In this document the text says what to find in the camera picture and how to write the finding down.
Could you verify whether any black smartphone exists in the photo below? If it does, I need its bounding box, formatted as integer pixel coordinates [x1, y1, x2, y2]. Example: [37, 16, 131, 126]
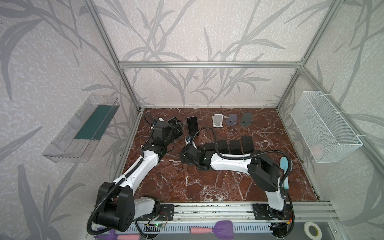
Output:
[242, 136, 255, 154]
[187, 116, 199, 137]
[229, 140, 242, 155]

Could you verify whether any large smartphone silver edge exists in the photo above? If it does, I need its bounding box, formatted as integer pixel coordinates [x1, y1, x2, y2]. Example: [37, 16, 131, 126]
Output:
[204, 143, 216, 152]

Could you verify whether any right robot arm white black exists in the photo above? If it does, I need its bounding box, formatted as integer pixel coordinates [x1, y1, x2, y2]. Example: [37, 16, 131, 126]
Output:
[180, 144, 293, 213]

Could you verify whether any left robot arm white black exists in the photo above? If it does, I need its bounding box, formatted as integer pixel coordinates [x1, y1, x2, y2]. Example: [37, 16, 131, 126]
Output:
[87, 118, 183, 236]

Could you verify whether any white phone stand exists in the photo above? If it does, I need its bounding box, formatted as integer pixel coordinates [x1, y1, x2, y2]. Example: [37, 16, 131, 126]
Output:
[212, 114, 224, 128]

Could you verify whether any grey round phone stand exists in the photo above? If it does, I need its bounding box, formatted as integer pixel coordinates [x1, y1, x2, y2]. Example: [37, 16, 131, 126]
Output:
[226, 114, 237, 127]

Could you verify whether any grey front phone stand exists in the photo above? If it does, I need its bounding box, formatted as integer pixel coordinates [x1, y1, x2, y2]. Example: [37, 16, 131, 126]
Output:
[240, 112, 253, 128]

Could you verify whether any purple pink toy spatula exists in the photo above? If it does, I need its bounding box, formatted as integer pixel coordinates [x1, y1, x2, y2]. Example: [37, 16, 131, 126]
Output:
[190, 220, 235, 240]

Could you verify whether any purple pink toy fork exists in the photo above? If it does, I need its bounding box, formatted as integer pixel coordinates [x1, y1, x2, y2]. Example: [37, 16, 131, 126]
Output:
[94, 230, 142, 240]

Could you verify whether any white tape roll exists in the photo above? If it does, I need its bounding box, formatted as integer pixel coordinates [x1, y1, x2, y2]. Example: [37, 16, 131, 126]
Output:
[304, 222, 323, 240]

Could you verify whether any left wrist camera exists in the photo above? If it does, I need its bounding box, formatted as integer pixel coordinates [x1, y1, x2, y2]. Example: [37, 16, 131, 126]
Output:
[153, 118, 164, 126]

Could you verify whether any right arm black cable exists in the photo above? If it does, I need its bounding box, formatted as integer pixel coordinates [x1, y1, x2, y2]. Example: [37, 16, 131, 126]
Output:
[191, 126, 293, 188]

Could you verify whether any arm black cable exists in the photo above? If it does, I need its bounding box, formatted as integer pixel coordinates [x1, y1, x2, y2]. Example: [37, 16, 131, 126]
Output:
[191, 126, 293, 188]
[86, 113, 155, 236]

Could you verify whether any teal brush handle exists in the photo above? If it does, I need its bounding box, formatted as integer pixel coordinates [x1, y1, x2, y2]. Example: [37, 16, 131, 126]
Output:
[280, 157, 292, 190]

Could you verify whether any clear plastic wall shelf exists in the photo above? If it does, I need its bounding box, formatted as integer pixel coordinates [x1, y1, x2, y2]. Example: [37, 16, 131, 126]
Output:
[43, 94, 120, 163]

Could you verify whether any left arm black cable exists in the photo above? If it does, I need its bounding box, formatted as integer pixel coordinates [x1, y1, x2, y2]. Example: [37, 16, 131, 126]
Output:
[86, 113, 155, 236]

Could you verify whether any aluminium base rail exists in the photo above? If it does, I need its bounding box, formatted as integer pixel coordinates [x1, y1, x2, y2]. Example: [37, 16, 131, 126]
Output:
[89, 201, 340, 224]

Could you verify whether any white wire mesh basket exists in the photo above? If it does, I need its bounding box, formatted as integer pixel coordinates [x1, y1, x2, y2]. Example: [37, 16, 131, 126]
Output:
[291, 91, 363, 164]

